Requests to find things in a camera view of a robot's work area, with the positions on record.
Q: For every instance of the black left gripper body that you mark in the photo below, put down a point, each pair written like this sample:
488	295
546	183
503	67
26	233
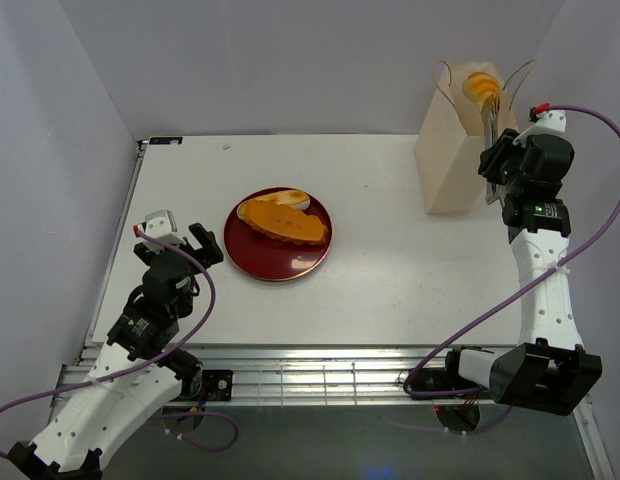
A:
144	253

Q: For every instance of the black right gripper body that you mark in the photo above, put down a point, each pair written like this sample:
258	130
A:
528	140

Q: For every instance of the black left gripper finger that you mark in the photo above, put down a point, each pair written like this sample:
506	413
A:
210	253
205	238

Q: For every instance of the metal serving tongs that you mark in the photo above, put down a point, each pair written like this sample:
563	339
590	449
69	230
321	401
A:
490	118

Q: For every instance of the striped orange croissant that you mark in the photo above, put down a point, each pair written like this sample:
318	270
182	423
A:
482	88

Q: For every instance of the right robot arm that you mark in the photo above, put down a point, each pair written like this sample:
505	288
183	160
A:
389	274

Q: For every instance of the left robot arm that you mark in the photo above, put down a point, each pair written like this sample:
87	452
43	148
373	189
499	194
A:
138	369

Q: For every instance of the cream paper bag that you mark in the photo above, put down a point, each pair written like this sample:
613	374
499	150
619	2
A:
451	139

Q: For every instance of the flat orange bread slice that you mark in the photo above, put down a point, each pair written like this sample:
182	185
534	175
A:
283	222

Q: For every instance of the long white baguette bread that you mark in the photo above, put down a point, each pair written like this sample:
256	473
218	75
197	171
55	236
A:
294	198

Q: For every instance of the dark red round plate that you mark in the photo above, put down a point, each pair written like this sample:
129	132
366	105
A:
270	260

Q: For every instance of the black label sticker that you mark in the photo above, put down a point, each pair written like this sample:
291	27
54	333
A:
165	140

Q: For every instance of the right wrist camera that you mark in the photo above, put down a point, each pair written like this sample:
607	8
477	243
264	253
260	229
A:
545	120

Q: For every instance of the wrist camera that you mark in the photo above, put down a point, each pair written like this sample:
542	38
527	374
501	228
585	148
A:
545	120
159	225

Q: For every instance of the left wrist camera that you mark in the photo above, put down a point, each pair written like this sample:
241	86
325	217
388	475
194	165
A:
159	225

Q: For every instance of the aluminium table frame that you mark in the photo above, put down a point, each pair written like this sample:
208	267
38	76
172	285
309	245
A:
265	377

